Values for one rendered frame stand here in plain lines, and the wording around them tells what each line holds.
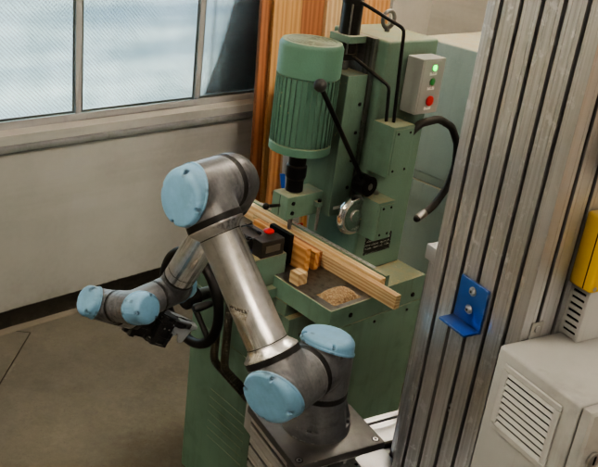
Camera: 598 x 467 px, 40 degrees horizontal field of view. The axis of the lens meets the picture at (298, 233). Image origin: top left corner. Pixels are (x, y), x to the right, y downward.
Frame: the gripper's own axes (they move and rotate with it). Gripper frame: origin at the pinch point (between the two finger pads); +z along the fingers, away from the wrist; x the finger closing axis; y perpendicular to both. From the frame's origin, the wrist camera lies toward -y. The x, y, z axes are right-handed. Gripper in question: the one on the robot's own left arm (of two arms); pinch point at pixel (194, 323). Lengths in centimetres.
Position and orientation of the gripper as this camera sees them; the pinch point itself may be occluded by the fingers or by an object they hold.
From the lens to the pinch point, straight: 217.1
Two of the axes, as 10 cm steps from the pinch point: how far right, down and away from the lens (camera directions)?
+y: -4.8, 8.8, 0.3
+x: 6.6, 3.8, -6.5
